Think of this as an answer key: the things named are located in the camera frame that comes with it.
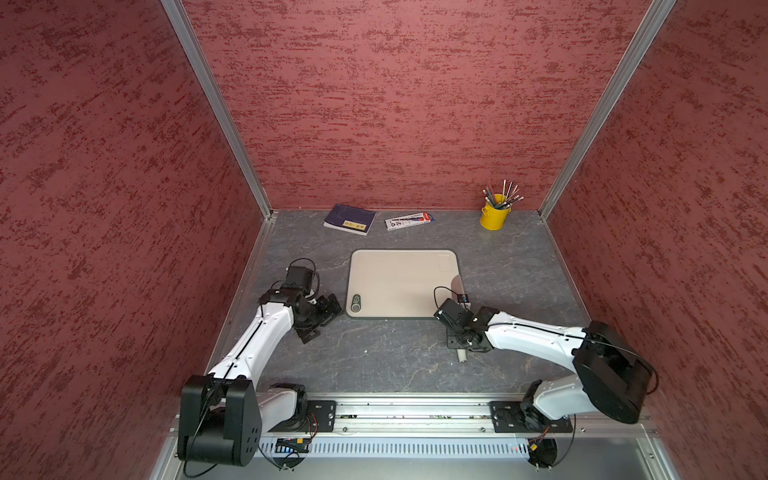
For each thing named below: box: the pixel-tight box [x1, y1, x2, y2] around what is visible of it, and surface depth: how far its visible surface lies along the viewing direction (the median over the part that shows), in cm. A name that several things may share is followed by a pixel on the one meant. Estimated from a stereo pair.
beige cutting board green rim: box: [346, 249, 460, 318], surface depth 103 cm
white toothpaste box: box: [384, 212, 436, 231], surface depth 120 cm
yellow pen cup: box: [479, 193, 512, 231], surface depth 116 cm
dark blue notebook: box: [323, 204, 377, 236], surface depth 120 cm
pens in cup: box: [482, 179, 525, 210], surface depth 112 cm
